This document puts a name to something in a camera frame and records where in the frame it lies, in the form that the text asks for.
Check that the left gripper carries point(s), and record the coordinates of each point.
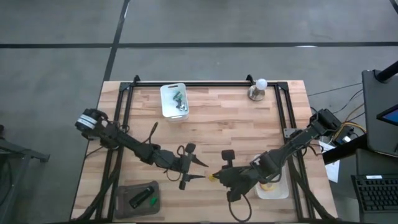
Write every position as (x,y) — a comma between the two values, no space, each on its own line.
(174,161)

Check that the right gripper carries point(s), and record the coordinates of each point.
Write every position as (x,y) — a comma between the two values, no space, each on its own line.
(242,179)

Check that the yellow staple remover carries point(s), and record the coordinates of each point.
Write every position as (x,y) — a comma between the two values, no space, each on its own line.
(212,178)

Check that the yellow tape roll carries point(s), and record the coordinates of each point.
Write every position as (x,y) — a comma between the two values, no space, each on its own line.
(268,187)

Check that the black stapler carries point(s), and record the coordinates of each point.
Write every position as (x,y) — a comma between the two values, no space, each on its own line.
(141,197)

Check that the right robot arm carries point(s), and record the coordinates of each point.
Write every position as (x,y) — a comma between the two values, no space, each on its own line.
(298,140)

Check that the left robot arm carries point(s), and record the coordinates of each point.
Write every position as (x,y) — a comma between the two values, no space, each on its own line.
(124,141)

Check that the black staple remover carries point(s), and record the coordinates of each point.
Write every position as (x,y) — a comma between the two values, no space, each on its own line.
(182,105)

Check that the white plastic bin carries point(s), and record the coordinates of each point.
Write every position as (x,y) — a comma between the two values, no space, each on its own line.
(281,189)
(169,109)

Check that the grey tray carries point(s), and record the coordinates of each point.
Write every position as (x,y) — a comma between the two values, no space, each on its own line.
(124,202)

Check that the white light bulb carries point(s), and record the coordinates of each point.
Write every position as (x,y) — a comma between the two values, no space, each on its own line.
(261,83)

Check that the white paper sheet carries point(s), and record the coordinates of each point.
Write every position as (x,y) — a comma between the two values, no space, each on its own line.
(332,168)

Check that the black desk bar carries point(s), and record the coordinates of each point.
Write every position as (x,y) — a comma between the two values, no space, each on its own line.
(342,151)

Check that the black keyboard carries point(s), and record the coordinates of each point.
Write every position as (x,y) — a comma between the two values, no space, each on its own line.
(376,193)

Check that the grey monitor stand panel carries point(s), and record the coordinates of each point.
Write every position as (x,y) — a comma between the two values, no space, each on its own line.
(376,130)

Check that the black stand legs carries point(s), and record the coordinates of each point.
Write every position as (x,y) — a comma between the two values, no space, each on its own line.
(18,154)

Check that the metal bracket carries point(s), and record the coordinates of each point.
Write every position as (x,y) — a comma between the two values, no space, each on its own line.
(290,132)

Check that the black table frame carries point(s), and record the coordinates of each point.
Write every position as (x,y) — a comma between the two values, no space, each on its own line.
(202,84)

